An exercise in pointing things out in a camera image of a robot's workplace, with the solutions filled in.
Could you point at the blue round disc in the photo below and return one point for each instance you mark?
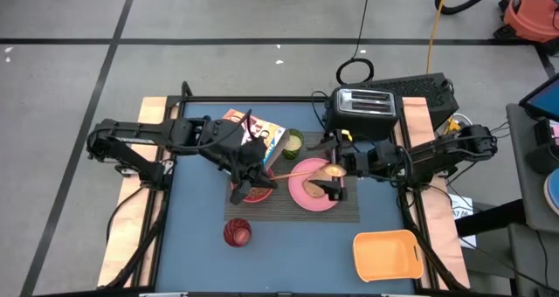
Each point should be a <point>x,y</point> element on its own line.
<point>554,192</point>

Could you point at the wooden spoon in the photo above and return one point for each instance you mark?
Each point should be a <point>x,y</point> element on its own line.
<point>334,170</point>

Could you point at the white paper sheet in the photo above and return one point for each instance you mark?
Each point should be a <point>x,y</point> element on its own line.
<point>463,205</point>

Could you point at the red ribbed bowl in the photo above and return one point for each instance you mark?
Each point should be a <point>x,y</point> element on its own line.
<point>262,198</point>

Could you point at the pink round plate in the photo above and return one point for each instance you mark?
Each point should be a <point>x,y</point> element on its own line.
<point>314,203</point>

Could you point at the grey woven placemat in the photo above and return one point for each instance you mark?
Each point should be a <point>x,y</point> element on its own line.
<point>284,214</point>

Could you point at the grey side cart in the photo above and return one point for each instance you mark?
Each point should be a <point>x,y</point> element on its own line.
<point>537,201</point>

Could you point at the black and chrome toaster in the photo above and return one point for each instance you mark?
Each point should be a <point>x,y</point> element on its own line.
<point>364,109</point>

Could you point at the orange cereal box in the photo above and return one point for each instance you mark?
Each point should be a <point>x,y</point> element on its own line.
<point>273,135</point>

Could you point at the green faceted plastic cup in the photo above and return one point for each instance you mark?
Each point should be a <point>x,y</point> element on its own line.
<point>293,144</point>

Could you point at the brown toast slice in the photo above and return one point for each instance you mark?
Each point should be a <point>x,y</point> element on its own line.
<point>311,188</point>

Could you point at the yellow plastic bin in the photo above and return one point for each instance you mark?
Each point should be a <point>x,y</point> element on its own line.
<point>384,255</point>

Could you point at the light wooden board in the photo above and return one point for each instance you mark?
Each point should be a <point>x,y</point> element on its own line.
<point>441,227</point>
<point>126,227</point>

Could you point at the black table frame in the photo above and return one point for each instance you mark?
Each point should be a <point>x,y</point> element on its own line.
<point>244,99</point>

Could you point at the tablet with blue screen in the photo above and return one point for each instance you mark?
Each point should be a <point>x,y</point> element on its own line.
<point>546,98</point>

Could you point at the black computer case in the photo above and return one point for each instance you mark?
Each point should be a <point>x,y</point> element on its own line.
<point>428,91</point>

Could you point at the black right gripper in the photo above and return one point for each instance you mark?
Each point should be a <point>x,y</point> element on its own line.
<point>371,161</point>

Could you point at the brown cereal heap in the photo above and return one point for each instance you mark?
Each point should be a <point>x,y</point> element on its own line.
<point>258,194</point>

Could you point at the orange shop vacuum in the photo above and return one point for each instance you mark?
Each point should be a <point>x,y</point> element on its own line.
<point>535,13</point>

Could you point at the red faceted plastic cup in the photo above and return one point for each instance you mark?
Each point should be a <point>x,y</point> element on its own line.
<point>237,232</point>

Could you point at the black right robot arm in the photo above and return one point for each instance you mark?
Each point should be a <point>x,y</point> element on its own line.
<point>454,150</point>

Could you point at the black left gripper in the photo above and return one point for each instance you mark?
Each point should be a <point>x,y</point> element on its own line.
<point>249,159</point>

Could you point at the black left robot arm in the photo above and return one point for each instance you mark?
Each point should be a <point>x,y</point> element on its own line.
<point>153,133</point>

